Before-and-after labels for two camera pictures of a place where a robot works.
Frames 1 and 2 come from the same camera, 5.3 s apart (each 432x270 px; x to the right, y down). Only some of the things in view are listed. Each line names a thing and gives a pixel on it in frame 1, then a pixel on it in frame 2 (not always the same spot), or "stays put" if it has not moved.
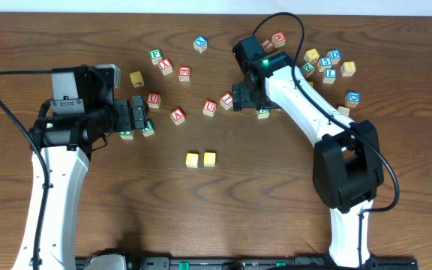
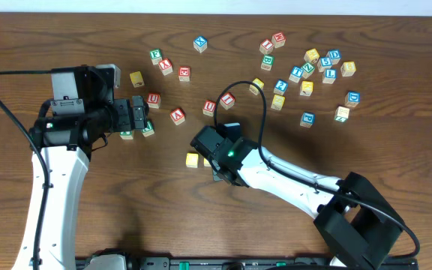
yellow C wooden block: x=192 y=160 stays put
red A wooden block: x=178 y=116 stays put
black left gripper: x=132 y=115 stays put
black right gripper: x=244 y=96 to x=204 y=139
